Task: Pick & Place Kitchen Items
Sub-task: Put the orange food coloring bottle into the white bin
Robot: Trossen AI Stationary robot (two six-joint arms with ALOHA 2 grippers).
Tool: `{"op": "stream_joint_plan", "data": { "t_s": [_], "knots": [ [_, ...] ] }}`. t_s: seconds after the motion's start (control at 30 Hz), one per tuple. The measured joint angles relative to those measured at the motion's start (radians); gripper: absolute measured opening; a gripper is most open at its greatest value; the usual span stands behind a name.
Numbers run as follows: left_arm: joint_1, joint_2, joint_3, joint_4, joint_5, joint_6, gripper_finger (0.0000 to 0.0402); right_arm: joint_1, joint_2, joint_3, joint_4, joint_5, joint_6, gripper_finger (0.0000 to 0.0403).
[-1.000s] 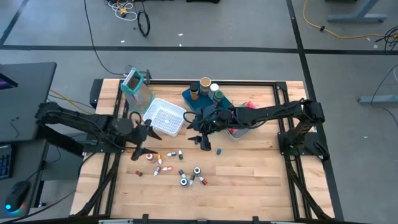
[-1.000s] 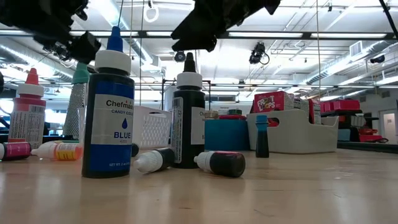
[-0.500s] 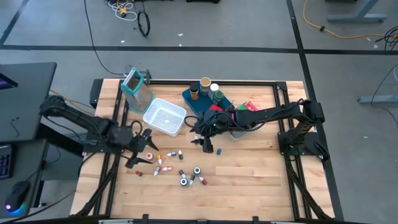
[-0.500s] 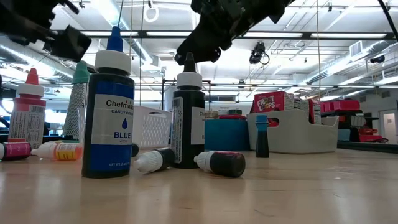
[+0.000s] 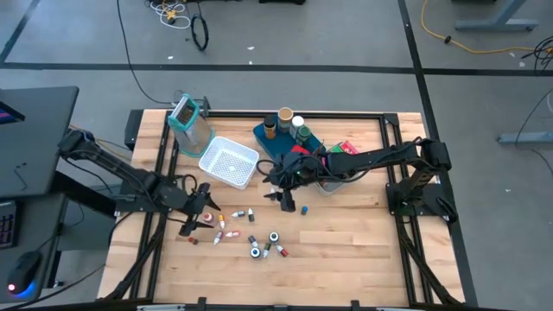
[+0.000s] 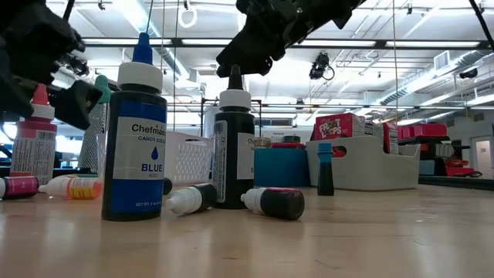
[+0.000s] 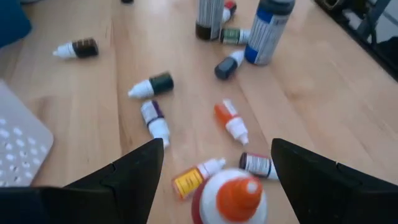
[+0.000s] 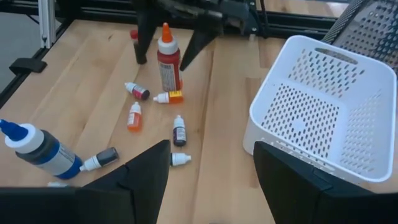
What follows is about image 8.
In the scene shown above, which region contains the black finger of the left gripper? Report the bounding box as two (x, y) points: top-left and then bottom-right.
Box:
(134, 7), (157, 65)
(179, 23), (225, 72)

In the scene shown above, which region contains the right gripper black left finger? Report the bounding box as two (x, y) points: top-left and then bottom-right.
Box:
(76, 139), (172, 224)

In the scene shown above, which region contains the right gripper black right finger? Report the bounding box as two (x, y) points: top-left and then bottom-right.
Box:
(252, 141), (333, 224)

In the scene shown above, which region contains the small red-capped dark bottle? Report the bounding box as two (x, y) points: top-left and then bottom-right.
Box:
(129, 29), (140, 64)

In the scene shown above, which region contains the large red food colouring bottle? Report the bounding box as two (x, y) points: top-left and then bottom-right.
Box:
(155, 22), (184, 93)

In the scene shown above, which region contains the small dark bottle white cap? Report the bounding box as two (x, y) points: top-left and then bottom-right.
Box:
(78, 146), (120, 173)
(170, 152), (192, 167)

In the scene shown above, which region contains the small dark bottle pink label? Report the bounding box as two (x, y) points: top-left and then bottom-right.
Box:
(124, 81), (151, 101)

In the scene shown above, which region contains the small orange bottle yellow label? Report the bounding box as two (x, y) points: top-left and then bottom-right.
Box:
(152, 90), (185, 105)

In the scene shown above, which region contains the small dark purple bottle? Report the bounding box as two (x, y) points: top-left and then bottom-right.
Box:
(172, 114), (188, 148)

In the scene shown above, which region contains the large blue food colouring bottle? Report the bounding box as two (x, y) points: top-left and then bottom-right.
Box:
(0, 118), (84, 180)

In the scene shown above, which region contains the small orange-red dropper bottle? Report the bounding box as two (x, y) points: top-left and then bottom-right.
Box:
(126, 101), (144, 133)

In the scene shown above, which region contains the white perforated plastic basket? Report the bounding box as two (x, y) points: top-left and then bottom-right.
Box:
(243, 34), (398, 185)

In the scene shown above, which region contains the black aluminium table frame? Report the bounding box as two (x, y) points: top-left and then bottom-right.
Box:
(0, 0), (346, 108)

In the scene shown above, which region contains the silver aluminium post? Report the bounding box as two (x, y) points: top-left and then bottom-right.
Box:
(37, 0), (58, 50)

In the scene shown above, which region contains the black frame bracket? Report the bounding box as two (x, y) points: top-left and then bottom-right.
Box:
(8, 57), (49, 75)

